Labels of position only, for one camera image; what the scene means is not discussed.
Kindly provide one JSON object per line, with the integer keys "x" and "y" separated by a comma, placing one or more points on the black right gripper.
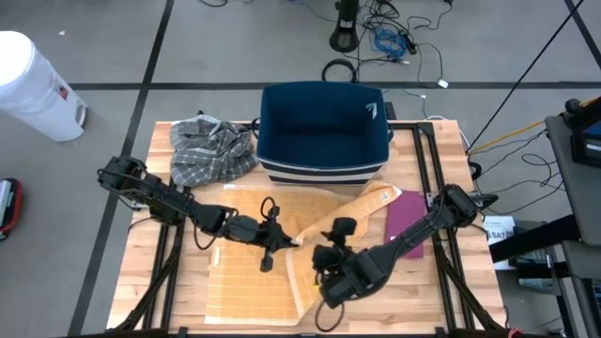
{"x": 331, "y": 260}

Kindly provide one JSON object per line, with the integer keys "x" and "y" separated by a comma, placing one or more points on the white paper sheet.
{"x": 497, "y": 235}

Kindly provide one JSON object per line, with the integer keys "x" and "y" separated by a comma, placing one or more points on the purple towel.
{"x": 404, "y": 211}

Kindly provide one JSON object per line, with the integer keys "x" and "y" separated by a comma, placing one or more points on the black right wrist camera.
{"x": 345, "y": 226}

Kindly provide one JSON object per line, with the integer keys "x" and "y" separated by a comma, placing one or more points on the white trash bin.
{"x": 33, "y": 89}

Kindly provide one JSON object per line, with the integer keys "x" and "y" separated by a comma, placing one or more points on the black power strip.
{"x": 407, "y": 42}

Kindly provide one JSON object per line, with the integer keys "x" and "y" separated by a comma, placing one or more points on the grey side table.
{"x": 568, "y": 188}

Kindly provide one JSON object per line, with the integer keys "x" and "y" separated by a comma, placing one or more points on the black floor mat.
{"x": 390, "y": 110}

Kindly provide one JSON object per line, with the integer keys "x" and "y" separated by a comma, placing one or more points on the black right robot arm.
{"x": 404, "y": 239}

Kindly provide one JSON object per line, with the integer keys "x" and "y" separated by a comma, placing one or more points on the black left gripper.
{"x": 253, "y": 230}

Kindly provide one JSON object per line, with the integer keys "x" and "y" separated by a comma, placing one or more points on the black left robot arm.
{"x": 164, "y": 202}

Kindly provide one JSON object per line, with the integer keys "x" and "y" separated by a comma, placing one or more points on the navy white striped basket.
{"x": 324, "y": 136}

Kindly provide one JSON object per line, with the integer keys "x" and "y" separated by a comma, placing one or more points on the black equipment box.
{"x": 587, "y": 150}

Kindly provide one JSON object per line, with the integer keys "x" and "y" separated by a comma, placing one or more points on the black aluminium table frame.
{"x": 425, "y": 127}

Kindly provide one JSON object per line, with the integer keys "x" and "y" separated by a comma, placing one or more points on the metal mounting plate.
{"x": 140, "y": 205}
{"x": 431, "y": 199}

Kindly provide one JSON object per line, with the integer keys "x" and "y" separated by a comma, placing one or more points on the red black device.
{"x": 5, "y": 202}

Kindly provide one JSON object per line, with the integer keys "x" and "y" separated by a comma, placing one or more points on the black stand base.
{"x": 344, "y": 40}

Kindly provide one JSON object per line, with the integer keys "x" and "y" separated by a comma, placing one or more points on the grey checked towel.
{"x": 206, "y": 150}

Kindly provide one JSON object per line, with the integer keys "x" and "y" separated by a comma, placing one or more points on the white plug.
{"x": 442, "y": 83}

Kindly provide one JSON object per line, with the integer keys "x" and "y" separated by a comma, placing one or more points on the orange checked towel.
{"x": 249, "y": 291}

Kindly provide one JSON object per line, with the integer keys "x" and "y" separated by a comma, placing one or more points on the thin black pole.
{"x": 526, "y": 76}

